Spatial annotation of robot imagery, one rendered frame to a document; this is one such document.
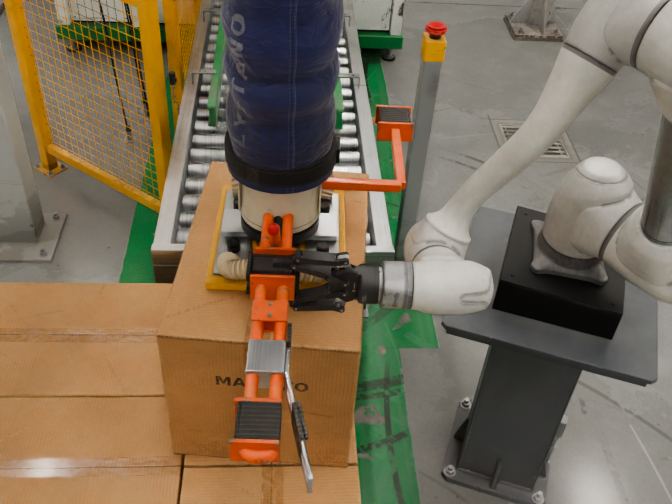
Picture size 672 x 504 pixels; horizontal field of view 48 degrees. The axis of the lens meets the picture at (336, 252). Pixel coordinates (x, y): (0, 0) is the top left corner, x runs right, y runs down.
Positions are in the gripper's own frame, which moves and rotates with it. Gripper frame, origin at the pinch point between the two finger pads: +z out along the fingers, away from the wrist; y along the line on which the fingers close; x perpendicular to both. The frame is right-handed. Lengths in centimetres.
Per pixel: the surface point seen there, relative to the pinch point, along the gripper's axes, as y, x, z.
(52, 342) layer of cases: 54, 30, 58
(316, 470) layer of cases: 54, -5, -11
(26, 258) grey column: 107, 120, 101
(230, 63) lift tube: -31.4, 23.1, 8.5
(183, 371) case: 24.2, -2.4, 17.2
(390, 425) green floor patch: 108, 47, -37
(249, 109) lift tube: -25.2, 17.9, 4.7
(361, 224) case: 13.9, 34.6, -19.3
